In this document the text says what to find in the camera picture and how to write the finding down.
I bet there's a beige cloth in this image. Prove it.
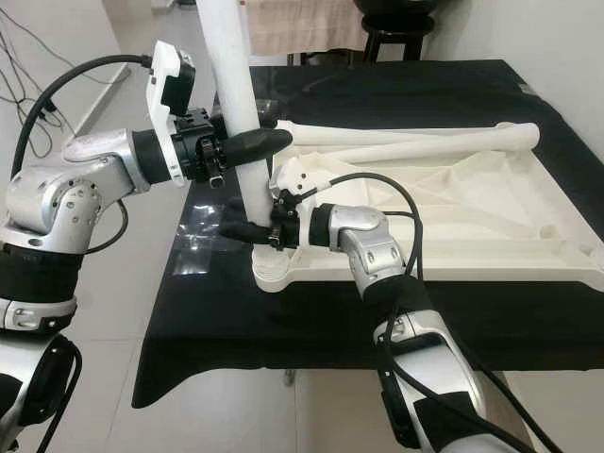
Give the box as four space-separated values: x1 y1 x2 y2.
239 0 369 56

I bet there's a white plastic table top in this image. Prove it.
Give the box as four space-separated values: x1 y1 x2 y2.
252 132 591 294

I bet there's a crinkled clear plastic sheet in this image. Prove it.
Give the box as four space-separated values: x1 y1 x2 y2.
172 203 216 277

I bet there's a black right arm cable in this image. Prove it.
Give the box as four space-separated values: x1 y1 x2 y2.
302 170 567 453

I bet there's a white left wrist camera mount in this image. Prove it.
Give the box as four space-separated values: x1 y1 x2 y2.
146 40 197 185

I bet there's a thin black wall cable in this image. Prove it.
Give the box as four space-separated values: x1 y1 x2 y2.
0 9 124 157

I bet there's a black wok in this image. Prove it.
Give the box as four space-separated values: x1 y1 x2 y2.
354 0 440 18

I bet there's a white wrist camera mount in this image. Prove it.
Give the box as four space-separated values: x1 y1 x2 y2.
146 40 197 185
269 160 310 204

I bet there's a black stool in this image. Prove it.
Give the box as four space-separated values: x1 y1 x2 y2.
361 14 435 65

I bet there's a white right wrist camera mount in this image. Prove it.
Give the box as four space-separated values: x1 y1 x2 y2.
269 160 310 204

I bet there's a white plastic table leg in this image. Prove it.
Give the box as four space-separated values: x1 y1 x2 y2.
297 123 542 176
194 0 292 275
288 118 449 150

